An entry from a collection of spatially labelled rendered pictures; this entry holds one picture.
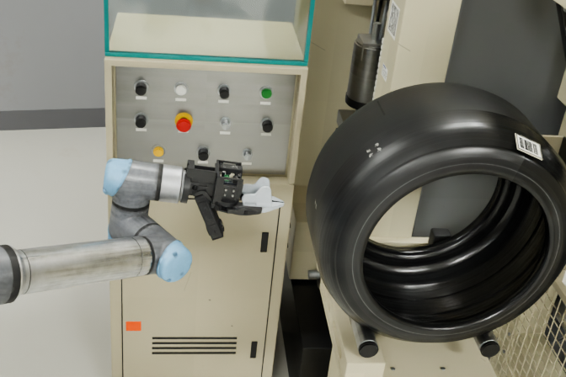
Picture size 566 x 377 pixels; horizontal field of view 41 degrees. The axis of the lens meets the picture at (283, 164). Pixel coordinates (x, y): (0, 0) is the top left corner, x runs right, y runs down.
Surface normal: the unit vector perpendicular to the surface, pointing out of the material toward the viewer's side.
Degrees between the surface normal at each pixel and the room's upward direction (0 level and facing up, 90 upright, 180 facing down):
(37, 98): 90
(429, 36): 90
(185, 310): 90
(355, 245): 89
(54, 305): 0
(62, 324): 0
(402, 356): 0
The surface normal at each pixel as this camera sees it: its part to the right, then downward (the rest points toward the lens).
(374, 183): -0.45, -0.10
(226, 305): 0.11, 0.49
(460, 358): 0.09, -0.87
